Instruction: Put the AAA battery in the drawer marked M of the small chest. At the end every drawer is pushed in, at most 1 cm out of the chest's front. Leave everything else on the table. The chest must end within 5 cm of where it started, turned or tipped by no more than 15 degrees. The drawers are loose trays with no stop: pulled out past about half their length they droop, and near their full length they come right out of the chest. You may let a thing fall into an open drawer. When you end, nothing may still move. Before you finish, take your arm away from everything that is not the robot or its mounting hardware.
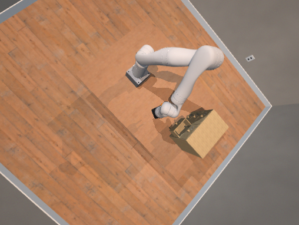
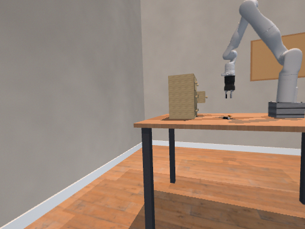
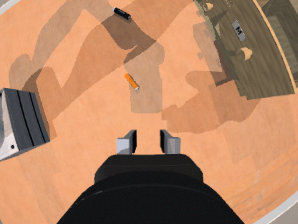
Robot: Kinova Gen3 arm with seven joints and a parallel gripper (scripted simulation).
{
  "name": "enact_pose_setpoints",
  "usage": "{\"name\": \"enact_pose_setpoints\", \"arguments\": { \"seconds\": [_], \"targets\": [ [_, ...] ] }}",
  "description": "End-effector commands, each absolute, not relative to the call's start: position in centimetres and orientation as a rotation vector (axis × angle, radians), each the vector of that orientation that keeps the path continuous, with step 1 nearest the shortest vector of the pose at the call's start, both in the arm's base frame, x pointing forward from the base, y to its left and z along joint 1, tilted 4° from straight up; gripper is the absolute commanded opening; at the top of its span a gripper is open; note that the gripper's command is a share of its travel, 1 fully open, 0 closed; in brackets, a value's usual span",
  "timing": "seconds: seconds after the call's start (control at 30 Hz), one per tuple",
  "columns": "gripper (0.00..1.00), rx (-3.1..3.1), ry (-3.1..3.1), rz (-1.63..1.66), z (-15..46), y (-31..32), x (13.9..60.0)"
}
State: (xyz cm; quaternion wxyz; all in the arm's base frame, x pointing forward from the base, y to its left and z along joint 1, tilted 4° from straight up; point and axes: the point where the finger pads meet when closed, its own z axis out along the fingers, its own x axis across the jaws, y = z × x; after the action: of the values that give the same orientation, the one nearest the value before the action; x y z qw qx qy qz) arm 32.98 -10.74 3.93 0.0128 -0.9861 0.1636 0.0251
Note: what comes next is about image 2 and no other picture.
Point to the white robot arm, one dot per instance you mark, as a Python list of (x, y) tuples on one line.
[(290, 59)]

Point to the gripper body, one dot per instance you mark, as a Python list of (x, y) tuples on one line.
[(229, 79)]

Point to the small wooden chest of drawers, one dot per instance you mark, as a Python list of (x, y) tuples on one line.
[(181, 96)]

